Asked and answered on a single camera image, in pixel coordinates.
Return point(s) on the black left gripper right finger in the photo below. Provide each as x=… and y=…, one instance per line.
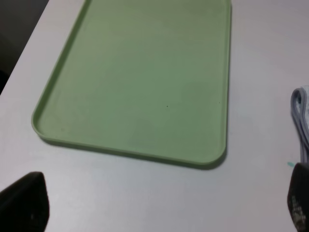
x=298, y=197

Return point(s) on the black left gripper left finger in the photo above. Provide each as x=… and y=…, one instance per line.
x=24, y=205

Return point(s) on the blue white striped towel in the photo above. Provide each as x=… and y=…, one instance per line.
x=300, y=113

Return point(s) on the green plastic tray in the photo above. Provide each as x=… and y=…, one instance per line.
x=145, y=79

